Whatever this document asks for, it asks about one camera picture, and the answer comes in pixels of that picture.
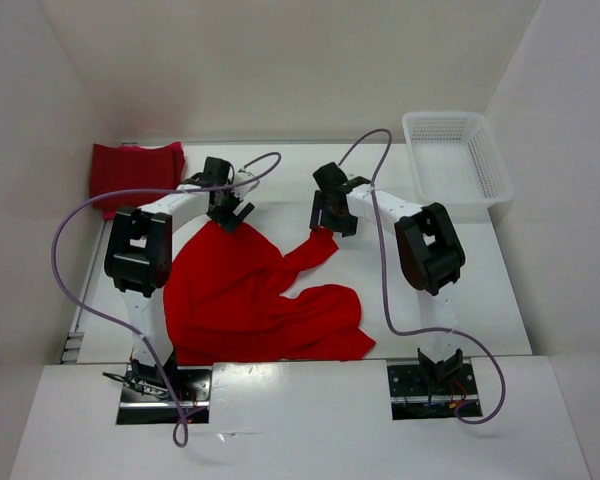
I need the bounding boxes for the pink red t shirt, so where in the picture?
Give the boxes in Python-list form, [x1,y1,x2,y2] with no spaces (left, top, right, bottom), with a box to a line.
[118,142,182,152]

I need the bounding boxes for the bright red t shirt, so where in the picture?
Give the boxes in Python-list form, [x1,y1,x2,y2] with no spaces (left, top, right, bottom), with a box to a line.
[163,221,376,365]

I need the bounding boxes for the dark red t shirt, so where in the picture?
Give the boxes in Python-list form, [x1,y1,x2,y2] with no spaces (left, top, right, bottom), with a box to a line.
[89,142,186,198]

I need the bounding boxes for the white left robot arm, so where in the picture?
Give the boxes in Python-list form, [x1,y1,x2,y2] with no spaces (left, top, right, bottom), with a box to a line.
[104,157,259,400]

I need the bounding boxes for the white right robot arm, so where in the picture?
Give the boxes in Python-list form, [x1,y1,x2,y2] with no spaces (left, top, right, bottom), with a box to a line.
[310,162,466,395]

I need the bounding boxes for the white plastic laundry basket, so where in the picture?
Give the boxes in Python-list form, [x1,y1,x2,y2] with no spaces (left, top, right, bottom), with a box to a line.
[402,111,514,219]

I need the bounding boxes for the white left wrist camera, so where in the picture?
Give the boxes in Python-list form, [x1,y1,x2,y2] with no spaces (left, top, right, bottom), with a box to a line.
[233,170,260,198]

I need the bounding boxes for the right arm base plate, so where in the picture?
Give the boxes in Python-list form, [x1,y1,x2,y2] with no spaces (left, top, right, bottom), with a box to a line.
[387,361,483,421]

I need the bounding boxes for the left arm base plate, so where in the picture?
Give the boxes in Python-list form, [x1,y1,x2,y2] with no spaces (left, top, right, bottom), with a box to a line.
[116,367,212,426]

